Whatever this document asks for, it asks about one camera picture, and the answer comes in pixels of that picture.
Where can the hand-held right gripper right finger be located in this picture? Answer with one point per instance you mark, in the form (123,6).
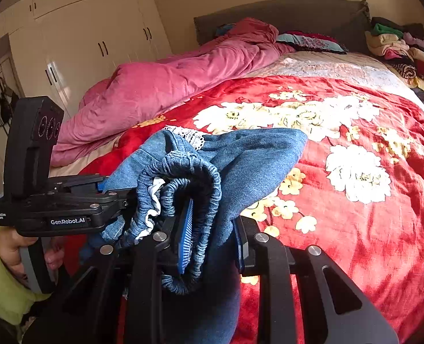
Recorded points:
(237,249)

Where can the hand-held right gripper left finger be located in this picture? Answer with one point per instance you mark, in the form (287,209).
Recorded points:
(185,240)

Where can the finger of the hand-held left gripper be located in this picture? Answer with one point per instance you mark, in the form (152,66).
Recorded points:
(86,183)
(115,204)

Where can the red and denim lace pants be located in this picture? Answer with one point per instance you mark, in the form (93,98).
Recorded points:
(251,165)

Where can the person's left hand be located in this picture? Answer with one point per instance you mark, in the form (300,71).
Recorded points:
(11,251)

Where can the hanging dark bags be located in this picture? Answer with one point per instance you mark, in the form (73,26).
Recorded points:
(0,105)

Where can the red floral blanket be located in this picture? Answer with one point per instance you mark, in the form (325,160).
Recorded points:
(341,222)

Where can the pink quilt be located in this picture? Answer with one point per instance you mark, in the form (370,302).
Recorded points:
(169,86)

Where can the cream wardrobe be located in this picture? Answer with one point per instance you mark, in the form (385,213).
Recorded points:
(90,21)

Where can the dark floral pillow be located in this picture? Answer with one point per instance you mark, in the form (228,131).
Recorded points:
(312,41)

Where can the grey headboard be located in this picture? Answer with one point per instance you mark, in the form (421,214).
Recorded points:
(291,14)

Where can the pile of folded clothes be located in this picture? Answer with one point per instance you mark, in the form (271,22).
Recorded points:
(405,50)

